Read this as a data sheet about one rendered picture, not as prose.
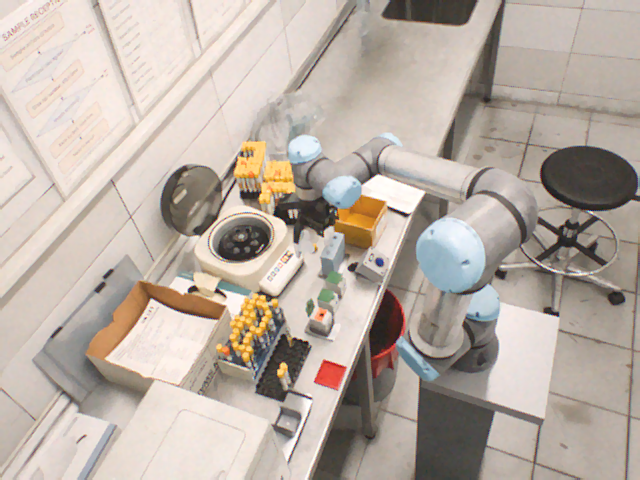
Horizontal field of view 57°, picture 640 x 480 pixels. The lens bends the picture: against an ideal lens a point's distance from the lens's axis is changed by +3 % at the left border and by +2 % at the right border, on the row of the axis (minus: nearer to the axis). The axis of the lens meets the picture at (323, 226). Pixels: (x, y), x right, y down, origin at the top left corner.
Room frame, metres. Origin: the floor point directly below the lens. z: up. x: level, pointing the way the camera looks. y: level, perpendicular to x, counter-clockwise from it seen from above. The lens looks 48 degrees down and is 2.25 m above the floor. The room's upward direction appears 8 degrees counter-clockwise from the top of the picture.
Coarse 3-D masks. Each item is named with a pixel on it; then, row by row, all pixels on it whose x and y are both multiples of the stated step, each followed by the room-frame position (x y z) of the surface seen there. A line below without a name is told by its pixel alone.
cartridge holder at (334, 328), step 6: (330, 324) 0.86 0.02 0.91; (336, 324) 0.87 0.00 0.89; (306, 330) 0.86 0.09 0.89; (312, 330) 0.86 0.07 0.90; (318, 330) 0.85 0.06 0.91; (330, 330) 0.85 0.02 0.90; (336, 330) 0.85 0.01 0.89; (318, 336) 0.84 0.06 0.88; (324, 336) 0.84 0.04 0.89; (330, 336) 0.83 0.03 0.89; (336, 336) 0.84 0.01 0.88
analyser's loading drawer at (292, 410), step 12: (288, 396) 0.67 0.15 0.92; (300, 396) 0.66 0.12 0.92; (312, 396) 0.65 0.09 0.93; (288, 408) 0.62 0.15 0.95; (300, 408) 0.63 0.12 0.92; (276, 420) 0.61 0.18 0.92; (288, 420) 0.61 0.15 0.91; (300, 420) 0.60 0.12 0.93; (276, 432) 0.58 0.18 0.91; (288, 432) 0.57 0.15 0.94; (288, 444) 0.55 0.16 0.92; (288, 456) 0.52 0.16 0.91
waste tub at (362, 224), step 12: (360, 204) 1.28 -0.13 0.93; (372, 204) 1.26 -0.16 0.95; (384, 204) 1.22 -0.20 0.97; (348, 216) 1.27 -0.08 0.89; (360, 216) 1.27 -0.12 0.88; (372, 216) 1.26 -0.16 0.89; (384, 216) 1.21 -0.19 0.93; (336, 228) 1.18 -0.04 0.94; (348, 228) 1.16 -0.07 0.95; (360, 228) 1.14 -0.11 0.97; (372, 228) 1.13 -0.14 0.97; (348, 240) 1.16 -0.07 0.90; (360, 240) 1.14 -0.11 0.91; (372, 240) 1.12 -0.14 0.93
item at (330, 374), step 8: (328, 360) 0.77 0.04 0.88; (320, 368) 0.75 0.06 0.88; (328, 368) 0.75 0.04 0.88; (336, 368) 0.74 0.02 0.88; (344, 368) 0.74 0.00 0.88; (320, 376) 0.73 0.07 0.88; (328, 376) 0.72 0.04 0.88; (336, 376) 0.72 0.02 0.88; (320, 384) 0.70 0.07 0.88; (328, 384) 0.70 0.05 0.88; (336, 384) 0.70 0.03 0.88
